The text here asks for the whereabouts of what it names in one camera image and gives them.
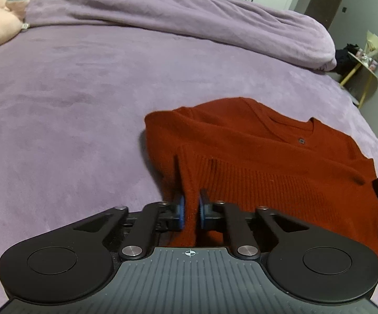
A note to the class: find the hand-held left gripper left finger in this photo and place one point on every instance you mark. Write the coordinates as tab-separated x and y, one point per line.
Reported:
179	214

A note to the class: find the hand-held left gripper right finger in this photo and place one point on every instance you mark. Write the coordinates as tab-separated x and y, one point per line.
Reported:
203	212

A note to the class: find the rust red knit cardigan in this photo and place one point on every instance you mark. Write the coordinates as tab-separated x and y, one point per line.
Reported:
274	176

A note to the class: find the yellow side table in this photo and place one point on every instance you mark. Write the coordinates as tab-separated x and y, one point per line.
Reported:
362	72

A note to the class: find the dark cloth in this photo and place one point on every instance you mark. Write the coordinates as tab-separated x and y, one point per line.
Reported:
346	59

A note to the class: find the purple bed blanket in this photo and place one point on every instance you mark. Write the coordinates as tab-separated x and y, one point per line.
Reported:
64	130

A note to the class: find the purple duvet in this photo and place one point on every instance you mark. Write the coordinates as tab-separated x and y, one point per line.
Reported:
182	16

